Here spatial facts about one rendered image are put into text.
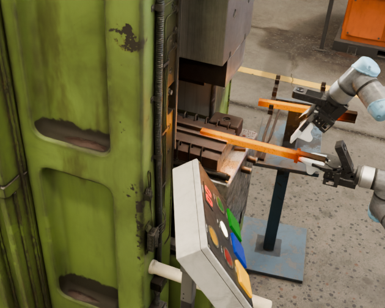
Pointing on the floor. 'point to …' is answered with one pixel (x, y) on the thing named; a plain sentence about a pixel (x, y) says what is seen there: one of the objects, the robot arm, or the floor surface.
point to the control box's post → (187, 291)
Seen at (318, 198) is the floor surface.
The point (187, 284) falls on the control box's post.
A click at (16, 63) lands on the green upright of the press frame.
